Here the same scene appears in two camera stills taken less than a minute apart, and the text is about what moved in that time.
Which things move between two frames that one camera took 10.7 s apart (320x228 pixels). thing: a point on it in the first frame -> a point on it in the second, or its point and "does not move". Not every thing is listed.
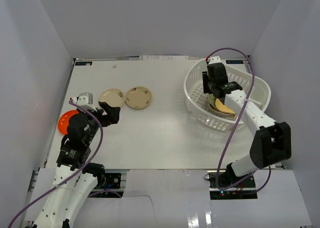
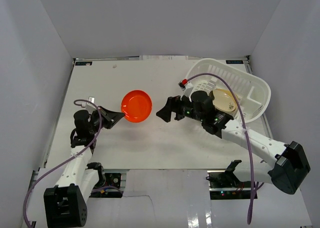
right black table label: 234,61 does not move
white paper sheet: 163,57 does not move
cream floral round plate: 138,97 -> 224,101
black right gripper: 205,79 -> 165,113
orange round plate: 63,121 -> 137,106
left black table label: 83,63 does not move
